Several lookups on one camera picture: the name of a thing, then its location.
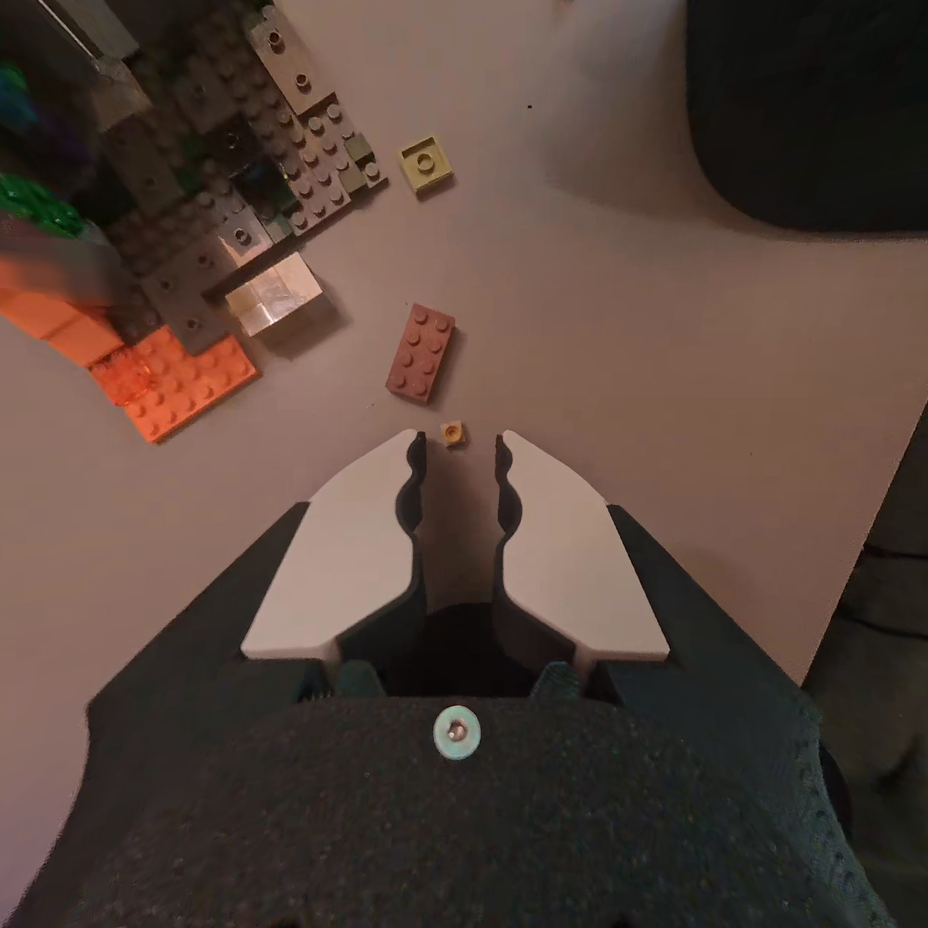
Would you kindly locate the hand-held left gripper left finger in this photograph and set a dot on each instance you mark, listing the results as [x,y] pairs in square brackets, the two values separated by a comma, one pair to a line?
[341,573]

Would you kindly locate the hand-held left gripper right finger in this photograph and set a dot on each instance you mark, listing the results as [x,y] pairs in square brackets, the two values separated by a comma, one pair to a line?
[580,580]

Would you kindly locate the tiny tan stud piece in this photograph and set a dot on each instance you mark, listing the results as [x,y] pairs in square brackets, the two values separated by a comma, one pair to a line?
[444,442]

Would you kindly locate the reddish brown toy brick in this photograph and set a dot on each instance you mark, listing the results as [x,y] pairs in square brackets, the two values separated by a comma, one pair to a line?
[420,352]

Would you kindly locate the olive square toy tile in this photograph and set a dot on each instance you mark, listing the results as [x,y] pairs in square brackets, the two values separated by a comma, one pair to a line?
[428,163]

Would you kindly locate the toy brick building model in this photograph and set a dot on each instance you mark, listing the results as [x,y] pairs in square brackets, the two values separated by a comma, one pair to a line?
[181,181]

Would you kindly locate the grey desk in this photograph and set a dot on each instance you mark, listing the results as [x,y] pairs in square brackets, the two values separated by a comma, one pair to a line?
[652,362]

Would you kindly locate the tan white toy brick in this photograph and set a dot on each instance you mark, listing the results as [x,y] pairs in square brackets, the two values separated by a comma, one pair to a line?
[275,294]

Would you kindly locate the person's dark green hoodie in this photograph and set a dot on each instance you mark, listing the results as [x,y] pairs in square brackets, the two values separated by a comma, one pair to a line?
[877,689]

